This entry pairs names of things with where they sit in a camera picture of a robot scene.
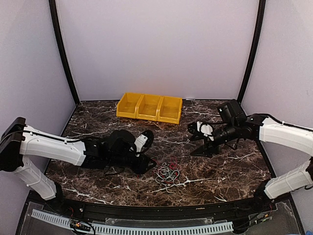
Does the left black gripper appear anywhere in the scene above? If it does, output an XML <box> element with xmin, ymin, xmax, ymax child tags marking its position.
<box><xmin>108</xmin><ymin>151</ymin><xmax>157</xmax><ymax>175</ymax></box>

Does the white wire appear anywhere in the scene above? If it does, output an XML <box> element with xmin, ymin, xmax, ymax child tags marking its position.
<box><xmin>153</xmin><ymin>163</ymin><xmax>183</xmax><ymax>194</ymax></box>

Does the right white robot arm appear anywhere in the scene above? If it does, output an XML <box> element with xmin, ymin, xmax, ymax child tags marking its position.
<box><xmin>187</xmin><ymin>114</ymin><xmax>313</xmax><ymax>212</ymax></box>

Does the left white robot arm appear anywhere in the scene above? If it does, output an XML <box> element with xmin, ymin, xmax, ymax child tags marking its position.
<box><xmin>0</xmin><ymin>117</ymin><xmax>156</xmax><ymax>213</ymax></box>

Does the right yellow plastic bin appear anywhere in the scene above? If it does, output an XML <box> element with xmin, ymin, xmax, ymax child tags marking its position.
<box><xmin>157</xmin><ymin>96</ymin><xmax>182</xmax><ymax>124</ymax></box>

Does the yellow plastic bin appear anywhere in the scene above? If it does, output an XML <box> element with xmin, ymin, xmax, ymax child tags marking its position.
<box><xmin>116</xmin><ymin>93</ymin><xmax>142</xmax><ymax>118</ymax></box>
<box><xmin>157</xmin><ymin>96</ymin><xmax>182</xmax><ymax>124</ymax></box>
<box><xmin>136</xmin><ymin>94</ymin><xmax>161</xmax><ymax>121</ymax></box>

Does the middle yellow plastic bin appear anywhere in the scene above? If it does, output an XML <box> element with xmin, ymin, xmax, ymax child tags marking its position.
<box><xmin>136</xmin><ymin>94</ymin><xmax>161</xmax><ymax>121</ymax></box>

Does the left yellow plastic bin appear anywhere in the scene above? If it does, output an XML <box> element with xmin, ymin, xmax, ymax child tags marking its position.
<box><xmin>116</xmin><ymin>93</ymin><xmax>142</xmax><ymax>118</ymax></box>

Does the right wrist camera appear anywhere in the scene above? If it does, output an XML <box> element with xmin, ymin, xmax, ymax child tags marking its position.
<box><xmin>217</xmin><ymin>99</ymin><xmax>247</xmax><ymax>125</ymax></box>

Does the black front rail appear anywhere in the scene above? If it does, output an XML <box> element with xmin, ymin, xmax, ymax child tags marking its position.
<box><xmin>52</xmin><ymin>198</ymin><xmax>261</xmax><ymax>221</ymax></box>

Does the white slotted cable duct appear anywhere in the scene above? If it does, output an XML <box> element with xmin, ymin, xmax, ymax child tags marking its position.
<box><xmin>31</xmin><ymin>209</ymin><xmax>233</xmax><ymax>235</ymax></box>

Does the right black frame post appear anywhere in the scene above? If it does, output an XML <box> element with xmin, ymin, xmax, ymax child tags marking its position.
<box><xmin>237</xmin><ymin>0</ymin><xmax>266</xmax><ymax>104</ymax></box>

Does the black frame post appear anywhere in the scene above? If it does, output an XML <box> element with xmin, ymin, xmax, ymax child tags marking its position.
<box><xmin>237</xmin><ymin>0</ymin><xmax>266</xmax><ymax>104</ymax></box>
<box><xmin>48</xmin><ymin>0</ymin><xmax>80</xmax><ymax>106</ymax></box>

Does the left black frame post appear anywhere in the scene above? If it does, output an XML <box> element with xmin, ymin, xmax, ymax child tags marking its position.
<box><xmin>48</xmin><ymin>0</ymin><xmax>80</xmax><ymax>106</ymax></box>

